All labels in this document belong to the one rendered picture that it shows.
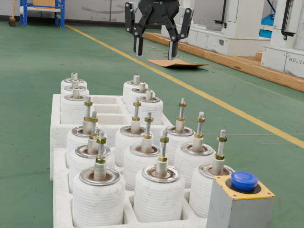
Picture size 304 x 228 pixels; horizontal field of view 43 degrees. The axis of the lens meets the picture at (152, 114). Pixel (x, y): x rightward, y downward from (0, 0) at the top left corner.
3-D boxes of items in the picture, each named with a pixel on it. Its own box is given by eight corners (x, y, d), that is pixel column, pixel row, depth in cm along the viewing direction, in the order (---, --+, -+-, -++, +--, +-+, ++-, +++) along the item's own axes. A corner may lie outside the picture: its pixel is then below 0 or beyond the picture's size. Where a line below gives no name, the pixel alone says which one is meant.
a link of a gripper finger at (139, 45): (143, 37, 79) (142, 54, 80) (140, 36, 79) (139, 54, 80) (140, 37, 77) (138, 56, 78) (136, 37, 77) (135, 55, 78)
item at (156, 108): (154, 144, 137) (159, 96, 132) (161, 155, 128) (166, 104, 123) (128, 144, 135) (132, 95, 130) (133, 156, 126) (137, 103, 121)
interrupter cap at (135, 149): (158, 161, 80) (159, 158, 80) (124, 154, 82) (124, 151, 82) (166, 148, 87) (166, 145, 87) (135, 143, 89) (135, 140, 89)
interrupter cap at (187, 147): (220, 153, 87) (220, 150, 87) (197, 159, 83) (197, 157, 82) (196, 142, 93) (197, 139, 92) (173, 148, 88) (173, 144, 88)
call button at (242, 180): (248, 181, 60) (249, 169, 60) (261, 194, 57) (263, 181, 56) (225, 182, 59) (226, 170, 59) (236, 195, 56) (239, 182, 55)
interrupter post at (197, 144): (204, 151, 87) (206, 138, 87) (197, 153, 86) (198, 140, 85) (196, 148, 89) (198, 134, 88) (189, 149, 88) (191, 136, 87)
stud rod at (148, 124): (147, 145, 83) (150, 112, 81) (143, 144, 84) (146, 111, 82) (149, 144, 84) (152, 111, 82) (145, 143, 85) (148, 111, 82)
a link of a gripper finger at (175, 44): (171, 31, 75) (168, 56, 77) (186, 33, 74) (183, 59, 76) (173, 30, 77) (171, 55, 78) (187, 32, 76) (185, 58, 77)
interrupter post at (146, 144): (149, 154, 83) (151, 140, 82) (139, 152, 84) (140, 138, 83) (152, 150, 85) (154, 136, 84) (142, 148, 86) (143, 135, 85)
